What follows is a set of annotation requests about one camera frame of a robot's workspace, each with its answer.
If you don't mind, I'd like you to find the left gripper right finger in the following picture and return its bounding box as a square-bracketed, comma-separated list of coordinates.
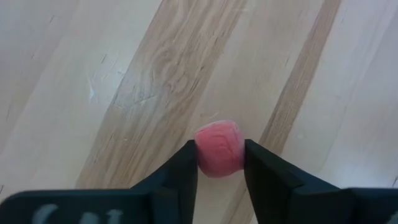
[244, 138, 398, 224]

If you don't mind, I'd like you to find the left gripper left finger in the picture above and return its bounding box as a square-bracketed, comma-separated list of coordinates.
[0, 139, 199, 224]

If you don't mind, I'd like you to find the pink fuzzy toy ball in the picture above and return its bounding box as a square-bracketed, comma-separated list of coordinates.
[193, 119, 246, 179]

